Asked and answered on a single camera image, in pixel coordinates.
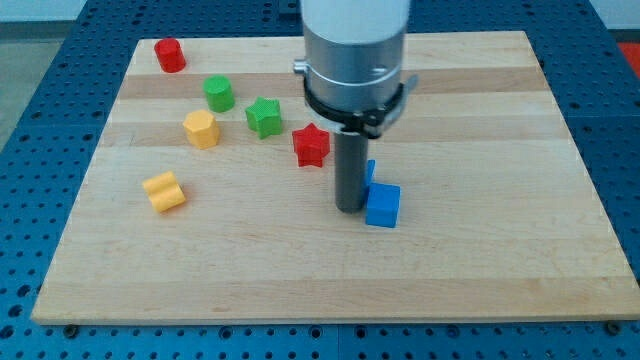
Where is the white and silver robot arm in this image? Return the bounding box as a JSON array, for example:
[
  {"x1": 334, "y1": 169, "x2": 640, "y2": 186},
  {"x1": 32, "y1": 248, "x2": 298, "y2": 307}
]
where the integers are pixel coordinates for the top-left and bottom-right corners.
[{"x1": 293, "y1": 0, "x2": 418, "y2": 139}]

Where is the red star block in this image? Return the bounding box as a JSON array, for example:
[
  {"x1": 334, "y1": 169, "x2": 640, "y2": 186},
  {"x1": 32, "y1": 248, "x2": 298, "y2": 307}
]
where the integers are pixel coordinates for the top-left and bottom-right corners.
[{"x1": 292, "y1": 123, "x2": 330, "y2": 168}]

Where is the green star block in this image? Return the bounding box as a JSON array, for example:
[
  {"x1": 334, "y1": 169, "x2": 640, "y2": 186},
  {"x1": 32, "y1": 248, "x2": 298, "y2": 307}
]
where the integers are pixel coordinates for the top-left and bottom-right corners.
[{"x1": 245, "y1": 97, "x2": 283, "y2": 139}]

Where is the yellow heart block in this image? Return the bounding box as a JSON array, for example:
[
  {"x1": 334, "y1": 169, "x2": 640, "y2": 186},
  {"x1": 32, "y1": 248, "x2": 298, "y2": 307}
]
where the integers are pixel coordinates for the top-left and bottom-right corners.
[{"x1": 142, "y1": 171, "x2": 186, "y2": 213}]

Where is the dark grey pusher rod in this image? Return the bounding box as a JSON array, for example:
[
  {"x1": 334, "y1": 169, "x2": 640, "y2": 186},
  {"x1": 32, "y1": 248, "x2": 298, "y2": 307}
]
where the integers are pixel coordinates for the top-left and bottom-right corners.
[{"x1": 334, "y1": 134, "x2": 368, "y2": 213}]

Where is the blue block behind rod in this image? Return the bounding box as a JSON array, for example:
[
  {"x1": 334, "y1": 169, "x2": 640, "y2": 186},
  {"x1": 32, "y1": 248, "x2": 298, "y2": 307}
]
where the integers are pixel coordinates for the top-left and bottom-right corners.
[{"x1": 365, "y1": 159, "x2": 376, "y2": 187}]

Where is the blue cube block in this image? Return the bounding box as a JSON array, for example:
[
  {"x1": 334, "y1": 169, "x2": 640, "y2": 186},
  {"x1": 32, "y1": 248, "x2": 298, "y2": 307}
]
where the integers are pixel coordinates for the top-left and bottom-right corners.
[{"x1": 365, "y1": 183, "x2": 401, "y2": 228}]

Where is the wooden board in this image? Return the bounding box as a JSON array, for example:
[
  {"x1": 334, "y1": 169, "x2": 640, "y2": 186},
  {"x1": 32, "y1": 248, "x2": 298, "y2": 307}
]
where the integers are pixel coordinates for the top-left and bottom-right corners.
[{"x1": 32, "y1": 31, "x2": 639, "y2": 326}]

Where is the yellow hexagon block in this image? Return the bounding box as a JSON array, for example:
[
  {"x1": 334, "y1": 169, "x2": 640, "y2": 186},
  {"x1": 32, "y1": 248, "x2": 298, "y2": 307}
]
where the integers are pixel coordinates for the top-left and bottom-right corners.
[{"x1": 183, "y1": 110, "x2": 220, "y2": 149}]

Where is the green cylinder block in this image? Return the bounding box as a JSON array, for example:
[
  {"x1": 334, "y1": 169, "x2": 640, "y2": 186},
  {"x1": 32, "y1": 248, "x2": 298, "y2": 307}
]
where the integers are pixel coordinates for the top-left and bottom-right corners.
[{"x1": 202, "y1": 75, "x2": 235, "y2": 113}]

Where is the red cylinder block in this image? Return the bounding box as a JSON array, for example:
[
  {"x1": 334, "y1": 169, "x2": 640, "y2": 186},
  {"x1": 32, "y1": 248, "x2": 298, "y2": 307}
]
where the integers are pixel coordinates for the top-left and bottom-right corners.
[{"x1": 154, "y1": 38, "x2": 186, "y2": 73}]

